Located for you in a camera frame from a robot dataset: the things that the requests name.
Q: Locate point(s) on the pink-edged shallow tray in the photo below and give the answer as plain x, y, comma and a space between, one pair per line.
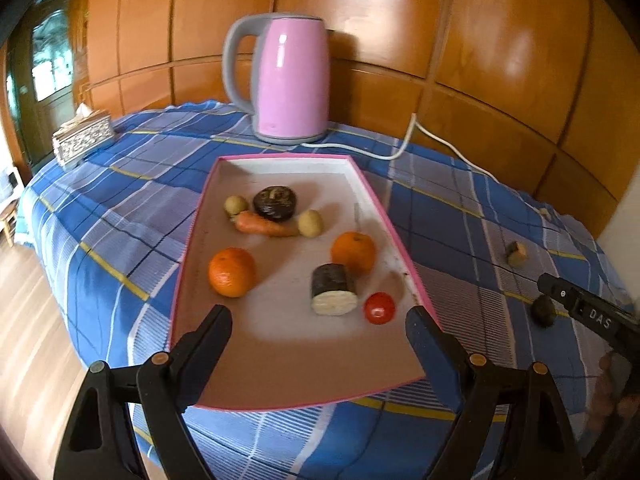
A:
300, 355

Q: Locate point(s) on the person's right hand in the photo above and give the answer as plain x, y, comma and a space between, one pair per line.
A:
606, 385

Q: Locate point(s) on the wooden stool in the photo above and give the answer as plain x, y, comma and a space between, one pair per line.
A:
7, 215

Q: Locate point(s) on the blue checked tablecloth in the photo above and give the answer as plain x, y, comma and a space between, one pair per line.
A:
130, 220

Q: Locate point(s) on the small yellow potato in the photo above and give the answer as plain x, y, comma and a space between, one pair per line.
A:
235, 205
310, 223

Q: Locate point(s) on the orange carrot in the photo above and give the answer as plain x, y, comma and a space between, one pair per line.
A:
262, 225

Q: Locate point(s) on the patterned tissue box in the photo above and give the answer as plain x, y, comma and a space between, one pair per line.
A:
82, 135

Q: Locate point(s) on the dark brown round root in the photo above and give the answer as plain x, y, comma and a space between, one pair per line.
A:
276, 203

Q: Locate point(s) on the small dark green fruit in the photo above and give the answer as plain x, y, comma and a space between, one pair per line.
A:
542, 311

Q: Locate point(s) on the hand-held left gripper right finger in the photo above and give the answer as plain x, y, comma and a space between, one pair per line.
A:
425, 345

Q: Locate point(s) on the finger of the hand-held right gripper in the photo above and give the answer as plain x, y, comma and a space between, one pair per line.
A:
595, 312

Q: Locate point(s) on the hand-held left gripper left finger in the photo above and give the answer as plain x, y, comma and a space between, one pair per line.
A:
210, 342

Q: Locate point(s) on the pink electric kettle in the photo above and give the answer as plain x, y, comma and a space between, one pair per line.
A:
292, 75

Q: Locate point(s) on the orange tangerine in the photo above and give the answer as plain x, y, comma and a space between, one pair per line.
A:
232, 272
353, 252

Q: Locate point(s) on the small red tomato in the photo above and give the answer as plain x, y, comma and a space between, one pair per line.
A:
380, 308

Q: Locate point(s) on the wooden glass door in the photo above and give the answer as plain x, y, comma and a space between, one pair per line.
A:
47, 55

